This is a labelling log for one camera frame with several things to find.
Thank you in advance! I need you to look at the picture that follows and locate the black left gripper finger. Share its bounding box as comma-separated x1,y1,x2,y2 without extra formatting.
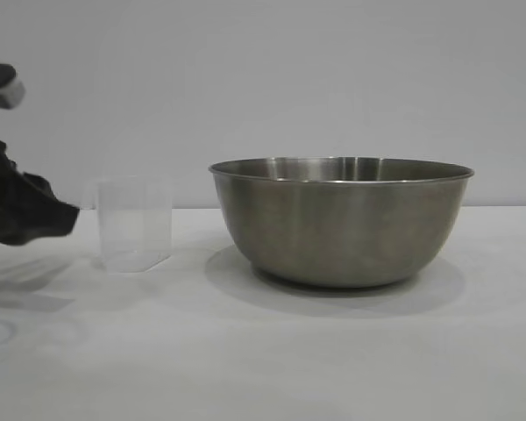
0,218,78,247
24,170,81,221

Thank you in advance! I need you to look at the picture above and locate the clear plastic measuring cup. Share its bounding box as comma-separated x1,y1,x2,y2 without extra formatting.
82,174,174,274

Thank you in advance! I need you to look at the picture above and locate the stainless steel mixing bowl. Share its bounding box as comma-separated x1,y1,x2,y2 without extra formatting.
208,156,475,289

